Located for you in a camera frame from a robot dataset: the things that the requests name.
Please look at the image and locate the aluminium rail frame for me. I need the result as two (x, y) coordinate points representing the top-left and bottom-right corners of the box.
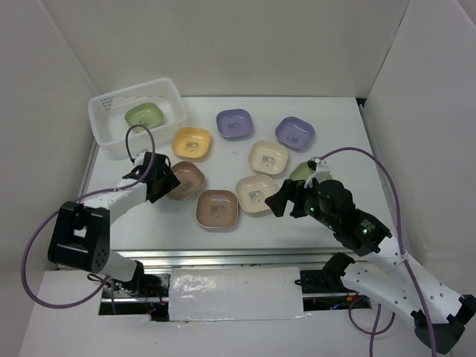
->
(55, 97), (402, 317)

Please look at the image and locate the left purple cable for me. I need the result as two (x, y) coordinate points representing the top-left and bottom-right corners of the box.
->
(22, 124), (157, 317)

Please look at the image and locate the white perforated plastic bin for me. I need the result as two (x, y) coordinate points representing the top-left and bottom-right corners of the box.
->
(88, 78), (187, 160)

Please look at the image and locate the yellow panda plate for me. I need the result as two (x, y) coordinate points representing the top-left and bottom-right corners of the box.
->
(172, 127), (211, 161)

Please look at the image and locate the cream panda plate lower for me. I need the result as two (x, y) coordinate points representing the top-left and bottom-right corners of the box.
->
(236, 174), (278, 213)

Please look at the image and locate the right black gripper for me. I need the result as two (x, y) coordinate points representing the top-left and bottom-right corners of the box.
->
(265, 176), (338, 230)

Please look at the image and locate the cream panda plate upper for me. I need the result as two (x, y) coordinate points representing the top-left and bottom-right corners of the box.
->
(248, 141), (289, 176)

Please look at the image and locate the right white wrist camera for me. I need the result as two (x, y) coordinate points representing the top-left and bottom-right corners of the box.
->
(304, 158), (330, 188)

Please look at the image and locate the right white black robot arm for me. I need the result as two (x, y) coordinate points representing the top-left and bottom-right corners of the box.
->
(265, 179), (475, 354)

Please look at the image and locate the purple panda plate right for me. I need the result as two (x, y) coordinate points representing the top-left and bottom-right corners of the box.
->
(274, 117), (315, 151)

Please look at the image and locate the brown panda plate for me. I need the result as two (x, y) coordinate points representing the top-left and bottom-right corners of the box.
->
(168, 161), (205, 200)
(196, 190), (239, 229)

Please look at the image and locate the green panda plate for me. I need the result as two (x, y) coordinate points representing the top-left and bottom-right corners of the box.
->
(289, 161), (332, 183)
(125, 103), (164, 129)

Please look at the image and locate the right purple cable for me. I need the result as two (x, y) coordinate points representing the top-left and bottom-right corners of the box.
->
(318, 147), (443, 357)

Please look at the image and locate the white foil covered panel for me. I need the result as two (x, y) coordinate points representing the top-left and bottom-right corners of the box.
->
(168, 267), (305, 322)

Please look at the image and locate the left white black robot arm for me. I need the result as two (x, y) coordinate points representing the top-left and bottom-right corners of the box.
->
(48, 151), (180, 297)

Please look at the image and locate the purple panda plate left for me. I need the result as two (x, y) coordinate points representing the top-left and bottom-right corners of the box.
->
(216, 109), (254, 140)

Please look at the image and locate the cream panda plate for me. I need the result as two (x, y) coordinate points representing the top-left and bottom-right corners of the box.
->
(236, 174), (278, 213)
(248, 141), (289, 176)

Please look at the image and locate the purple panda plate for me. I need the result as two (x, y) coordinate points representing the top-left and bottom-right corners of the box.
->
(216, 109), (254, 140)
(274, 117), (315, 151)

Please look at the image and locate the purple cable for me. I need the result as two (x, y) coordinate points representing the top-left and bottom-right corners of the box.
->
(318, 147), (443, 357)
(22, 124), (157, 317)

